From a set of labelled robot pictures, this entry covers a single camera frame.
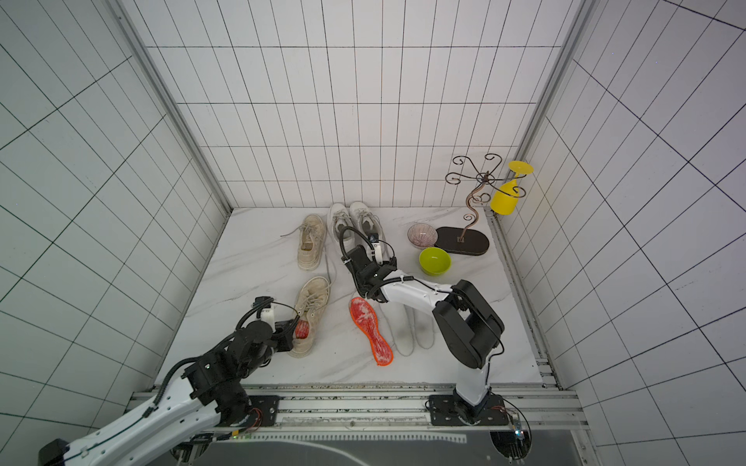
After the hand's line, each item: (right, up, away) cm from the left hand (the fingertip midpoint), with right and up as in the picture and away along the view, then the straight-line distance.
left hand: (294, 327), depth 80 cm
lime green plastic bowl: (+44, +16, +20) cm, 51 cm away
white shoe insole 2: (+30, -2, +7) cm, 31 cm away
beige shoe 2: (0, +24, +21) cm, 32 cm away
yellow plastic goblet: (+66, +37, +12) cm, 76 cm away
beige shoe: (+4, +6, +2) cm, 8 cm away
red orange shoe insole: (+20, 0, +10) cm, 22 cm away
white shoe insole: (+38, -3, +7) cm, 39 cm away
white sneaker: (+10, +32, +25) cm, 42 cm away
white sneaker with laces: (+20, +30, +23) cm, 43 cm away
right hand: (+25, +19, +14) cm, 34 cm away
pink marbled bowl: (+41, +25, +30) cm, 57 cm away
